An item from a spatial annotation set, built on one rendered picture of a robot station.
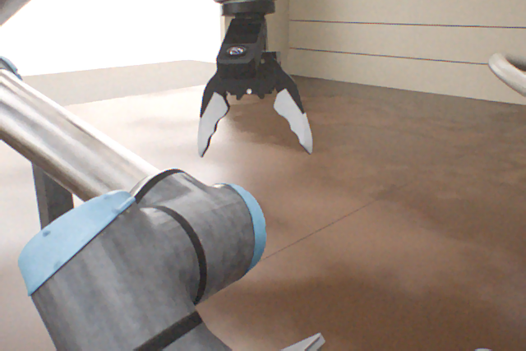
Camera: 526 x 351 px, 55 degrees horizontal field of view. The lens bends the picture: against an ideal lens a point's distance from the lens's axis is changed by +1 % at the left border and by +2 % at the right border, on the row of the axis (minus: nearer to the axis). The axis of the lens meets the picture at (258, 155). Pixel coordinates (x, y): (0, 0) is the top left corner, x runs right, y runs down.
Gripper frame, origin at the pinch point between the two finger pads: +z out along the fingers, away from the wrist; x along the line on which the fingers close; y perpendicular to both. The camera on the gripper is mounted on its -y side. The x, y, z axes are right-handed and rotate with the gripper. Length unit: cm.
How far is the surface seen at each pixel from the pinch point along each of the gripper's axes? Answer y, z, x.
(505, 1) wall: 667, -57, -240
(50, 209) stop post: 65, 28, 72
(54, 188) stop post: 66, 22, 70
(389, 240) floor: 229, 103, -43
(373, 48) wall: 786, -8, -81
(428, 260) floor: 208, 107, -62
